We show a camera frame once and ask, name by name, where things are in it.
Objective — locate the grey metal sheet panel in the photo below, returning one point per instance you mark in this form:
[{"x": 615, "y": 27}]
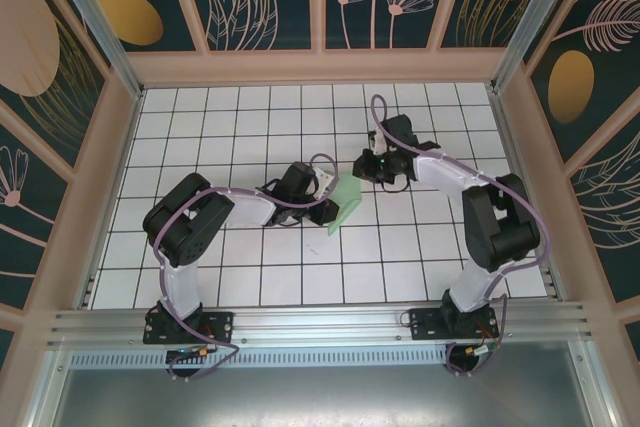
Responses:
[{"x": 320, "y": 397}]

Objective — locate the aluminium side rail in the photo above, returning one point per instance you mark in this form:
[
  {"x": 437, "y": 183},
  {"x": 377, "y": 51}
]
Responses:
[
  {"x": 522, "y": 187},
  {"x": 112, "y": 197}
]

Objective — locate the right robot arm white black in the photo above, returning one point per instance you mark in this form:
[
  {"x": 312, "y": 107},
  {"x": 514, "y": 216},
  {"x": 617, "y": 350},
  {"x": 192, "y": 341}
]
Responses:
[{"x": 500, "y": 227}]

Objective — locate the green cloth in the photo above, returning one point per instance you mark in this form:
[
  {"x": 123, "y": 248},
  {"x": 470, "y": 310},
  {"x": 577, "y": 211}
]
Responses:
[{"x": 350, "y": 189}]

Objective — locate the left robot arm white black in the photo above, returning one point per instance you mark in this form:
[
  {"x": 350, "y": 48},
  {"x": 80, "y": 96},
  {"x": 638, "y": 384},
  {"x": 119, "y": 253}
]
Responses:
[{"x": 190, "y": 217}]

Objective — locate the aluminium frame post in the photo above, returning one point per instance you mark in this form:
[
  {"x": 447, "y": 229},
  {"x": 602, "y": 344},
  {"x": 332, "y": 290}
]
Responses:
[
  {"x": 530, "y": 17},
  {"x": 95, "y": 22}
]

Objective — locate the aluminium mounting rail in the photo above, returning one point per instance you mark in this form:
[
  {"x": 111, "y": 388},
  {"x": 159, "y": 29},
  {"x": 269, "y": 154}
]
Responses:
[{"x": 320, "y": 322}]

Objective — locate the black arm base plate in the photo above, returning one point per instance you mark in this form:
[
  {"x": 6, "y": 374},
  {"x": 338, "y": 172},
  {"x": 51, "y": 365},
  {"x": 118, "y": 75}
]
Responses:
[
  {"x": 220, "y": 324},
  {"x": 425, "y": 324}
]

